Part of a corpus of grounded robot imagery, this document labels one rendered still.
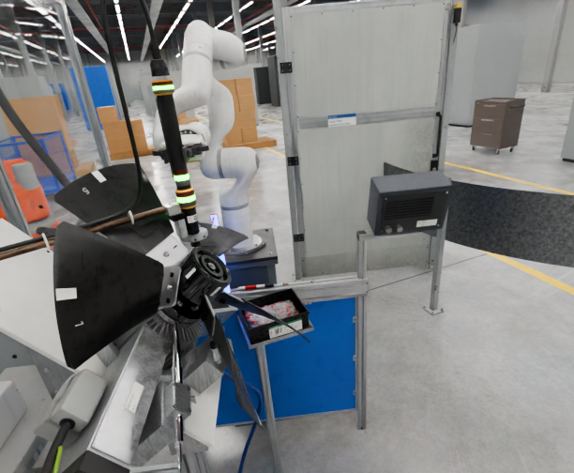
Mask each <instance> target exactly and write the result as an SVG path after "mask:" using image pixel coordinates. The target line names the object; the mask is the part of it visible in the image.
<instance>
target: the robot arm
mask: <svg viewBox="0 0 574 473"><path fill-rule="evenodd" d="M246 57H247V51H246V46H245V45H244V43H243V42H242V41H241V39H240V38H238V37H237V36H235V35H233V34H231V33H229V32H226V31H222V30H218V29H215V28H212V27H211V26H209V25H208V24H207V23H205V22H203V21H200V20H196V21H193V22H191V23H190V24H189V25H188V27H187V29H186V32H185V36H184V49H183V64H182V83H181V87H180V88H179V89H177V90H175V91H174V93H173V96H174V105H175V109H176V114H177V116H179V115H180V114H182V113H184V112H186V111H188V110H191V109H195V108H199V107H202V106H205V105H206V104H207V111H208V119H209V126H208V127H207V126H206V125H204V124H203V123H200V122H191V123H189V124H187V125H179V129H180V134H181V139H182V144H183V148H182V153H183V158H184V162H187V161H192V160H200V169H201V171H202V173H203V175H204V176H206V177H208V178H211V179H224V178H236V182H235V183H234V184H233V185H231V186H229V187H227V188H225V189H223V190H222V191H221V192H220V193H219V205H220V210H221V216H222V221H223V227H226V228H229V229H232V230H235V231H236V232H239V233H241V234H243V235H245V236H247V237H248V239H246V240H244V241H242V242H240V243H238V244H237V245H235V246H234V247H232V248H231V249H230V250H228V251H227V252H226V253H230V254H239V253H245V252H251V251H253V250H255V249H257V248H258V247H260V246H261V244H262V239H261V238H260V237H259V236H256V235H254V234H253V233H252V226H251V218H250V212H249V198H248V188H249V184H250V182H251V180H252V179H253V178H254V176H255V174H256V173H257V171H258V168H259V156H258V155H257V153H256V152H255V151H254V150H253V149H252V148H250V147H228V148H221V147H220V143H221V141H222V139H223V138H224V137H225V136H226V135H227V134H228V133H229V132H230V131H231V129H232V128H233V126H234V101H233V96H232V94H231V92H230V91H229V89H228V88H227V87H225V86H224V85H223V84H221V83H220V82H218V81H217V80H216V79H215V78H214V76H213V71H214V70H222V69H235V68H238V67H240V66H242V65H243V64H244V62H245V60H246ZM152 138H153V144H154V147H155V148H156V149H157V150H153V151H152V153H153V156H160V157H161V159H162V160H163V161H164V163H165V164H167V163H169V158H168V154H167V149H166V145H165V141H164V137H163V132H162V128H161V124H160V120H159V111H158V109H157V110H156V114H155V118H154V125H153V136H152Z"/></svg>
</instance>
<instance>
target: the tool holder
mask: <svg viewBox="0 0 574 473"><path fill-rule="evenodd" d="M163 206H166V209H167V212H164V213H165V214H166V215H167V218H168V219H169V220H171V221H173V222H174V227H175V231H176V234H177V235H178V236H179V237H180V240H181V241H183V242H196V241H200V240H202V239H204V238H206V237H207V236H208V233H207V229H205V228H203V227H199V229H200V232H199V233H198V234H196V235H188V231H187V226H186V223H185V214H184V213H183V212H182V211H181V210H180V205H179V204H176V205H172V206H169V204H166V205H163Z"/></svg>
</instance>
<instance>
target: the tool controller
mask: <svg viewBox="0 0 574 473"><path fill-rule="evenodd" d="M453 188H454V185H453V184H452V182H451V181H450V180H449V179H448V178H447V177H446V175H445V174H444V173H443V172H442V171H440V170H439V171H429V172H420V173H411V174H402V175H384V176H375V177H372V178H371V179H370V196H369V205H368V215H367V220H368V222H369V224H370V228H371V230H372V232H373V233H374V235H375V236H380V235H389V234H397V233H407V232H415V231H425V230H433V229H442V228H443V225H444V221H445V218H446V212H447V209H448V205H449V202H450V198H451V194H452V191H453Z"/></svg>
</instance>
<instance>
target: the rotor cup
mask: <svg viewBox="0 0 574 473"><path fill-rule="evenodd" d="M208 263H212V264H213V265H214V266H215V268H216V269H212V268H210V267H209V265H208ZM177 266H180V268H181V272H180V279H179V285H178V292H177V298H176V303H175V305H174V306H173V307H169V308H165V309H163V310H164V311H165V312H166V313H167V314H168V315H170V316H171V317H173V318H174V319H176V320H178V321H181V322H184V323H190V324H191V323H196V322H198V321H199V320H200V319H201V317H200V315H201V309H202V296H203V294H205V295H207V297H208V299H209V301H210V302H211V301H212V300H213V299H214V298H216V297H217V296H218V295H219V294H220V293H221V292H222V291H223V290H224V289H225V288H226V287H227V286H228V285H229V284H230V282H231V280H232V277H231V274H230V271H229V269H228V268H227V266H226V265H225V263H224V262H223V261H222V260H221V259H220V258H219V257H218V256H217V255H216V254H215V253H213V252H211V251H210V250H208V249H206V248H203V247H195V248H194V249H192V250H191V251H190V252H189V253H188V254H187V255H186V256H185V257H184V258H183V259H182V260H181V261H180V262H179V263H178V264H177ZM194 268H195V269H196V270H195V271H194V272H193V273H192V274H191V275H190V276H189V277H188V278H186V276H187V275H188V274H189V273H190V272H191V271H192V270H193V269H194ZM219 287H220V289H219V290H218V292H217V293H215V294H214V295H213V296H210V295H211V294H212V293H213V292H214V291H215V290H216V289H217V288H219Z"/></svg>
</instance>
